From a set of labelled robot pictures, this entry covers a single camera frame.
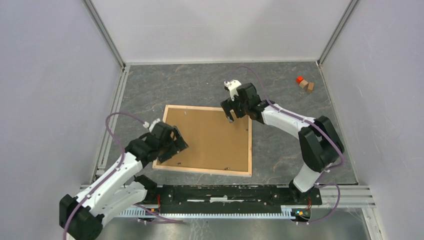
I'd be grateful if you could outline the brown cardboard backing board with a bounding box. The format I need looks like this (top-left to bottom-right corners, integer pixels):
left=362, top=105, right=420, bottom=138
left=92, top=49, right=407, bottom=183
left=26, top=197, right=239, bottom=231
left=156, top=107, right=250, bottom=173

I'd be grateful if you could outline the light wooden picture frame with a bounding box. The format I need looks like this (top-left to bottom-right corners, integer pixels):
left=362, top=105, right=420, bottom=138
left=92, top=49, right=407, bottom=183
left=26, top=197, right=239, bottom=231
left=152, top=104, right=253, bottom=178

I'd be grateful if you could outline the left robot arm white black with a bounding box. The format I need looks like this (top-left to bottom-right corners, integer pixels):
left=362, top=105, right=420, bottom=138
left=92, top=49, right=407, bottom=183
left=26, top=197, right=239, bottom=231
left=59, top=119, right=188, bottom=240

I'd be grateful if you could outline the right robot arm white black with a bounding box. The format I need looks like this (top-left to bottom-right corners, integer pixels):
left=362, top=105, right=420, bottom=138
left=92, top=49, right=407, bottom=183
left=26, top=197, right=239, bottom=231
left=220, top=80, right=345, bottom=204

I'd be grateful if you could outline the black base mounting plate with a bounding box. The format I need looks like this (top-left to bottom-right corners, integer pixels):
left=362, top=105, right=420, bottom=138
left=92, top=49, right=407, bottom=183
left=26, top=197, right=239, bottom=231
left=139, top=184, right=323, bottom=214

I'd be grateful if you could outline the red cube block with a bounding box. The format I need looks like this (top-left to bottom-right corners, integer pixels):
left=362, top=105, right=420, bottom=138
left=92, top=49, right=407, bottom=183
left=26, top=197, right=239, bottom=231
left=296, top=76, right=304, bottom=84

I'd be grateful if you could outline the small wooden cube block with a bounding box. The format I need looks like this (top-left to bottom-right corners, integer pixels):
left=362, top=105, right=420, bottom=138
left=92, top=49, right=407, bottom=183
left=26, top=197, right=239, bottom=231
left=298, top=79, right=309, bottom=89

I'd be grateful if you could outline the rectangular wooden block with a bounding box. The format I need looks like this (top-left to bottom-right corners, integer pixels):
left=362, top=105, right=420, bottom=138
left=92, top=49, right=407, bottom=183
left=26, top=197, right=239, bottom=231
left=306, top=82, right=315, bottom=93

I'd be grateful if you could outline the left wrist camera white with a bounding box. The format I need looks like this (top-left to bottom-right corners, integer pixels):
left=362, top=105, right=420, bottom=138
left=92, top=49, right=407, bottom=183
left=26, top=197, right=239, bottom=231
left=142, top=118, right=162, bottom=132

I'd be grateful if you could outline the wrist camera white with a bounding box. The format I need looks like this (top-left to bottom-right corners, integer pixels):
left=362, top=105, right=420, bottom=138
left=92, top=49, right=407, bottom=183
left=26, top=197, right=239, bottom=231
left=142, top=118, right=162, bottom=132
left=224, top=79, right=242, bottom=101

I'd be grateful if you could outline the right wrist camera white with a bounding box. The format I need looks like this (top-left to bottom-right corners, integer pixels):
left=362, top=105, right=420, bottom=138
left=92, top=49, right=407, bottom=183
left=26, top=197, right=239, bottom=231
left=224, top=79, right=242, bottom=101

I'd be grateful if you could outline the aluminium rail with comb strip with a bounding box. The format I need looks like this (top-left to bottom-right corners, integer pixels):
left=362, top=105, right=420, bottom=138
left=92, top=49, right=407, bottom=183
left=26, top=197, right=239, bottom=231
left=99, top=184, right=375, bottom=219

